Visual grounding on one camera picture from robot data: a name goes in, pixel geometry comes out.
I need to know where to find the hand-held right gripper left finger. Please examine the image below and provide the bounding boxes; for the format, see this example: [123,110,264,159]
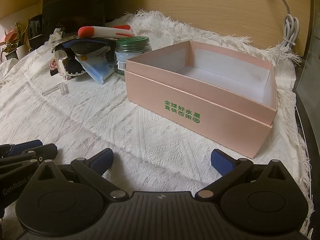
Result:
[31,148,127,202]

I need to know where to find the black blue sunglasses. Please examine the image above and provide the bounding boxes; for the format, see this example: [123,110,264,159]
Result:
[54,37,113,62]

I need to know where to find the black monitor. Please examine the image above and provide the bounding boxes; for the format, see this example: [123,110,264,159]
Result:
[41,0,107,35]

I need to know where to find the clear acrylic stand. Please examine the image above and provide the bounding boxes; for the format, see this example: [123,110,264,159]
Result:
[58,55,72,81]

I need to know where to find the green-lidded glass jar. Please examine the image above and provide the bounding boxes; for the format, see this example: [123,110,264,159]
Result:
[114,36,152,82]

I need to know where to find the black cup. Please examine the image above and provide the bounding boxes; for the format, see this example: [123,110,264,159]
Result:
[27,14,43,48]

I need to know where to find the potted plant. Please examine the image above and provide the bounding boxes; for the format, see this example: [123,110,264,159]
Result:
[0,21,30,62]

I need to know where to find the light blue tissue packet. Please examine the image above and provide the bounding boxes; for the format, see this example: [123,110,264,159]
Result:
[75,51,115,85]

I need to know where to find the pink rose hair clip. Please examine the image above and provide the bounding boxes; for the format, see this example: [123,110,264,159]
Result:
[48,59,60,77]

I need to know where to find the white cable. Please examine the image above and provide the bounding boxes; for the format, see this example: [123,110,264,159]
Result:
[268,0,301,47]

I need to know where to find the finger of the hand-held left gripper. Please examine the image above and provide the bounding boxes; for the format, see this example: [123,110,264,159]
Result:
[0,144,58,173]
[0,139,43,158]

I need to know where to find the pink cardboard box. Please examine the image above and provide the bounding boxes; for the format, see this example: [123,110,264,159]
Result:
[124,41,278,159]

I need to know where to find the clear plastic corner piece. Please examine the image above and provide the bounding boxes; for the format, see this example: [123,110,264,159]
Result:
[43,83,69,96]

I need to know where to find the black white-trimmed sock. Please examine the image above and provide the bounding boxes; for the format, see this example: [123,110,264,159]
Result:
[60,56,88,77]

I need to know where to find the red and white marker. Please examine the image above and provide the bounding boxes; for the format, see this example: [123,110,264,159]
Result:
[78,25,135,39]

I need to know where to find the white fringed blanket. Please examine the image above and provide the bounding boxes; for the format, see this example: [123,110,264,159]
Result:
[0,9,315,240]

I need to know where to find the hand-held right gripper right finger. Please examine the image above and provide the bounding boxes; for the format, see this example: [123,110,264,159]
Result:
[195,149,292,201]

